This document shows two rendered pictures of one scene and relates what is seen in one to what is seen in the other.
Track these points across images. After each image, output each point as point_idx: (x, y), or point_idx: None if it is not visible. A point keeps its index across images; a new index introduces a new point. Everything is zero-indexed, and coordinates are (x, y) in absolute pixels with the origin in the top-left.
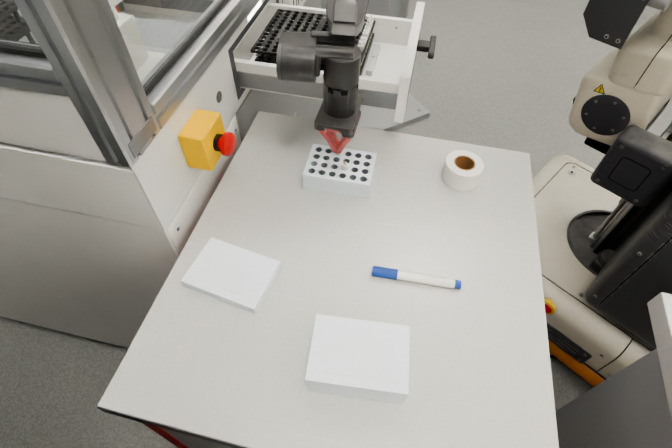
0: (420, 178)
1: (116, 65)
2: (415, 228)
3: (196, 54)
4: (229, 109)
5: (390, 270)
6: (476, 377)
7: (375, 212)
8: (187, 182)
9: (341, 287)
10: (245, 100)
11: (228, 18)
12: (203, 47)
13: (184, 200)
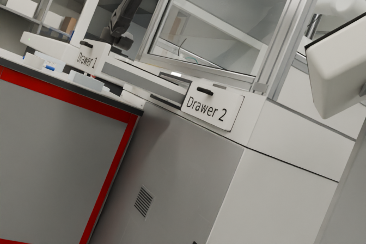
0: (50, 72)
1: (147, 36)
2: (44, 68)
3: (154, 56)
4: (146, 92)
5: (48, 65)
6: (12, 54)
7: (62, 75)
8: (130, 87)
9: (61, 73)
10: (150, 103)
11: (166, 60)
12: (156, 57)
13: (127, 92)
